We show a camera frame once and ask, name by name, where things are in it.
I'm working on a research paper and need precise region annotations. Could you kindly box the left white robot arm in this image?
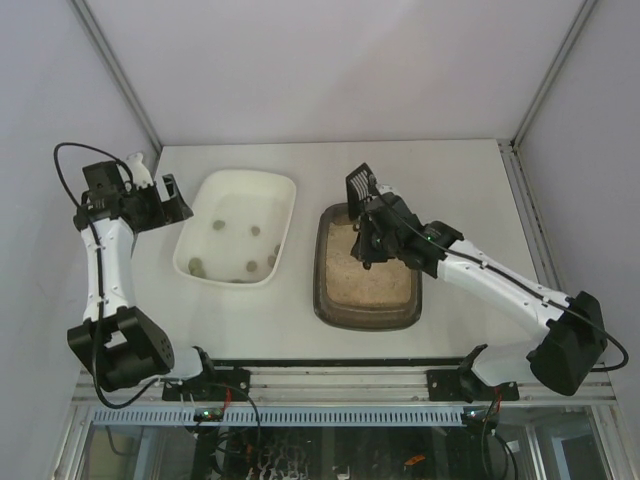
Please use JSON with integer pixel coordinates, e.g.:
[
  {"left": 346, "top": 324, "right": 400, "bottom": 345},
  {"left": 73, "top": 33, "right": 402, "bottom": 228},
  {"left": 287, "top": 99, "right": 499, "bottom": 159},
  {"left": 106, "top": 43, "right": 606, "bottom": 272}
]
[{"left": 67, "top": 154, "right": 204, "bottom": 392}]

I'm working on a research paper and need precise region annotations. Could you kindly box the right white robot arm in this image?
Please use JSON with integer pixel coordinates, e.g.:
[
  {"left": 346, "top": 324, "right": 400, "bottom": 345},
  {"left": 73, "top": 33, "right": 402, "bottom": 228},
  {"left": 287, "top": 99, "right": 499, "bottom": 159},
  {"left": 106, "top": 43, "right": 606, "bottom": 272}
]
[{"left": 348, "top": 193, "right": 608, "bottom": 396}]

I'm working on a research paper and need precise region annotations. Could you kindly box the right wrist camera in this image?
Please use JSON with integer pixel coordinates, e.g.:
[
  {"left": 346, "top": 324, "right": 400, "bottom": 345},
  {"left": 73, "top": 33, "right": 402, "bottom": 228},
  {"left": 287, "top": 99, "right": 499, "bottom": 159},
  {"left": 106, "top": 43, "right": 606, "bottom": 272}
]
[{"left": 376, "top": 183, "right": 399, "bottom": 196}]

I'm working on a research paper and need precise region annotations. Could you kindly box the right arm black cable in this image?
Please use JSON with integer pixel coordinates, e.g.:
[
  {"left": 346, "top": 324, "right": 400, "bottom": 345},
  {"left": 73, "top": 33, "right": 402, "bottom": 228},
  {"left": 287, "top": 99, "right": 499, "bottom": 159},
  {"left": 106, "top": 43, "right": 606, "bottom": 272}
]
[{"left": 367, "top": 172, "right": 630, "bottom": 374}]

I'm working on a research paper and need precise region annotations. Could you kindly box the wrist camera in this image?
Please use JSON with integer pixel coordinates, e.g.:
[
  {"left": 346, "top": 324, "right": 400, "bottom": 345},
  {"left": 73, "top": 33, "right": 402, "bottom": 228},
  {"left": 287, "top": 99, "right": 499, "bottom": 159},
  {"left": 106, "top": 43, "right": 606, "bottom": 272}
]
[
  {"left": 376, "top": 183, "right": 399, "bottom": 196},
  {"left": 124, "top": 152, "right": 154, "bottom": 189}
]

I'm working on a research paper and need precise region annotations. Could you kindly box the aluminium mounting rail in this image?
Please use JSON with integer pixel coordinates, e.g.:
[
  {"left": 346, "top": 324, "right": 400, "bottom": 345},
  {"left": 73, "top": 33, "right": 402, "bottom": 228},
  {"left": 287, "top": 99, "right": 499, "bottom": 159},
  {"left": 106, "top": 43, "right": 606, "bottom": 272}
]
[{"left": 72, "top": 363, "right": 617, "bottom": 404}]

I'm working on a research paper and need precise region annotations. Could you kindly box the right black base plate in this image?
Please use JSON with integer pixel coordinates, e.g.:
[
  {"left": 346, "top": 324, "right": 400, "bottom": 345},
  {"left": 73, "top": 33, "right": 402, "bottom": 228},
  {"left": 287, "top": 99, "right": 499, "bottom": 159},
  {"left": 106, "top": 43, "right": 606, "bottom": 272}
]
[{"left": 426, "top": 344, "right": 520, "bottom": 403}]

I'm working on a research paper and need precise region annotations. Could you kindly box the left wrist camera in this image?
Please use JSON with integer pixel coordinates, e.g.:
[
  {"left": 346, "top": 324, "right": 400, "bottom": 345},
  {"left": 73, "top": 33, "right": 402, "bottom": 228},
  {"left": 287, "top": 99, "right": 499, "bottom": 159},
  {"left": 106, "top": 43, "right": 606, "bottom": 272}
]
[{"left": 124, "top": 152, "right": 154, "bottom": 189}]

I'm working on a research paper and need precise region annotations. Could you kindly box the white plastic tray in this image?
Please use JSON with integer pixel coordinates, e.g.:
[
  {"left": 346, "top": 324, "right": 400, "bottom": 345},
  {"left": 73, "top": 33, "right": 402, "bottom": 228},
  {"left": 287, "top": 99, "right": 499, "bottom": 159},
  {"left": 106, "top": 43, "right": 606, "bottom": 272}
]
[{"left": 173, "top": 169, "right": 297, "bottom": 288}]

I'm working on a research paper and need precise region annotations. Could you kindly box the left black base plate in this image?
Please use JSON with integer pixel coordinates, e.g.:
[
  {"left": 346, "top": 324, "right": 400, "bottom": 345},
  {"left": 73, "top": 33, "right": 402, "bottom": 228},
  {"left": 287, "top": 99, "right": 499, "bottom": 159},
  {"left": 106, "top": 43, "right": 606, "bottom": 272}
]
[{"left": 162, "top": 366, "right": 251, "bottom": 403}]

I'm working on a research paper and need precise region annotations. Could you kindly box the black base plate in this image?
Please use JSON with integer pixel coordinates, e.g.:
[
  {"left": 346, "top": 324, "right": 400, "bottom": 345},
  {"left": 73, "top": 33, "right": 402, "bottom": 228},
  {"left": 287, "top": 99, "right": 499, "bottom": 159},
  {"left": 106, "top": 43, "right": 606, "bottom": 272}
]
[
  {"left": 162, "top": 366, "right": 251, "bottom": 403},
  {"left": 426, "top": 344, "right": 520, "bottom": 403}
]

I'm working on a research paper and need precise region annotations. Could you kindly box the black slotted litter scoop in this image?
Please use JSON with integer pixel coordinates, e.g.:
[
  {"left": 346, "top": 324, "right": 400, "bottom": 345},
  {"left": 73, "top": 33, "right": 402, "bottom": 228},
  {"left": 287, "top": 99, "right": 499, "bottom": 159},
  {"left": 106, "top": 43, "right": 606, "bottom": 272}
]
[{"left": 345, "top": 162, "right": 376, "bottom": 270}]

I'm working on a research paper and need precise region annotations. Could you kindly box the brown translucent litter box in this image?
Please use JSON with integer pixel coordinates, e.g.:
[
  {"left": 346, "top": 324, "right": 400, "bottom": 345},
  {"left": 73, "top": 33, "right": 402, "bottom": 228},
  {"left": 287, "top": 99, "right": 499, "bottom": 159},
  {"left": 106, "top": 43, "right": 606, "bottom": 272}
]
[{"left": 313, "top": 203, "right": 422, "bottom": 332}]

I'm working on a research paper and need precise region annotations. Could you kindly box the grey slotted cable duct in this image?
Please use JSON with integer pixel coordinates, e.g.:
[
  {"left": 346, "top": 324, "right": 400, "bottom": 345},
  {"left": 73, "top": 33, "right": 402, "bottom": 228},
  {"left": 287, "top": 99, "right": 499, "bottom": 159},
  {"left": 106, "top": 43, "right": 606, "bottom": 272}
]
[{"left": 91, "top": 406, "right": 465, "bottom": 428}]

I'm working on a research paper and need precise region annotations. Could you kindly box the right aluminium side rail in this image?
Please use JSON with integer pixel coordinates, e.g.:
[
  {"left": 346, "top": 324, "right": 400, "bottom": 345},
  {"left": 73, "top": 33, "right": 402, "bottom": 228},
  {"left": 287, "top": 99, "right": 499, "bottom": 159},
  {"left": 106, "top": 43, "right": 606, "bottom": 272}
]
[{"left": 497, "top": 140, "right": 564, "bottom": 290}]

